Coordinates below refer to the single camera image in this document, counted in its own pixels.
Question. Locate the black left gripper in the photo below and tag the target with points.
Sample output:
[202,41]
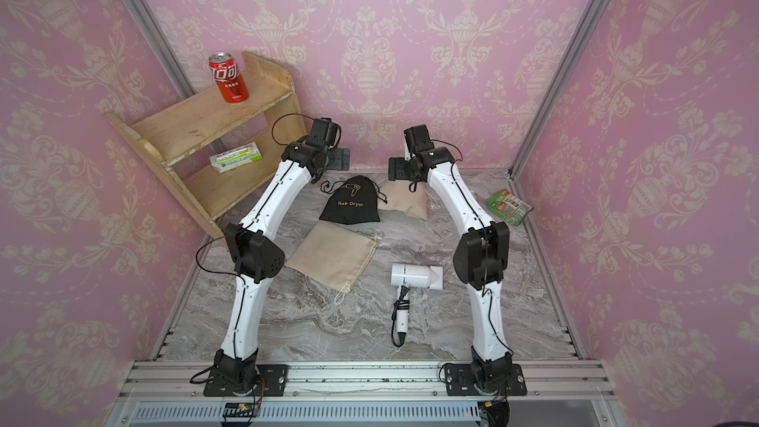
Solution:
[342,160]

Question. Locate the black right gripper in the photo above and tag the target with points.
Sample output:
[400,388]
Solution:
[398,169]

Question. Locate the beige hair dryer bag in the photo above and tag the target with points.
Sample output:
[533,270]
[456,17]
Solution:
[398,197]

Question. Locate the black drawstring bag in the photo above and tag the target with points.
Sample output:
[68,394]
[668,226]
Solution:
[352,201]

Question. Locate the white hair dryer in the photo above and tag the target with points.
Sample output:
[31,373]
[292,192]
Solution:
[406,277]

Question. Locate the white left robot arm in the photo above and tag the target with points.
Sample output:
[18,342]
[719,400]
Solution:
[257,259]

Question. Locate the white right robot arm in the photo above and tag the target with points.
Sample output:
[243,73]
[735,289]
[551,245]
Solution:
[480,258]

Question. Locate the green white box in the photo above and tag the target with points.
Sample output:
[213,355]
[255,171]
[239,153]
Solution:
[235,158]

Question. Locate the wooden two-tier shelf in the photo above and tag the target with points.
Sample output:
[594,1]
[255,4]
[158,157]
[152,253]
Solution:
[170,136]

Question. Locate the green snack packet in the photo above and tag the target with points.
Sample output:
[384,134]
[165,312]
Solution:
[508,207]

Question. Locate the red cola can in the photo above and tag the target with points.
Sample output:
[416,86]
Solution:
[227,76]

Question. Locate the left aluminium corner post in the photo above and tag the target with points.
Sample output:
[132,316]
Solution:
[147,22]

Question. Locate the aluminium corner post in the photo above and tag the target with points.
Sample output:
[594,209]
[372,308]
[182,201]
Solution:
[147,22]
[584,30]

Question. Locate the right aluminium corner post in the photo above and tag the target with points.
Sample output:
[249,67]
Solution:
[584,30]

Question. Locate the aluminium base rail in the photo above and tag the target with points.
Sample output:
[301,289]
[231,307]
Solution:
[374,393]

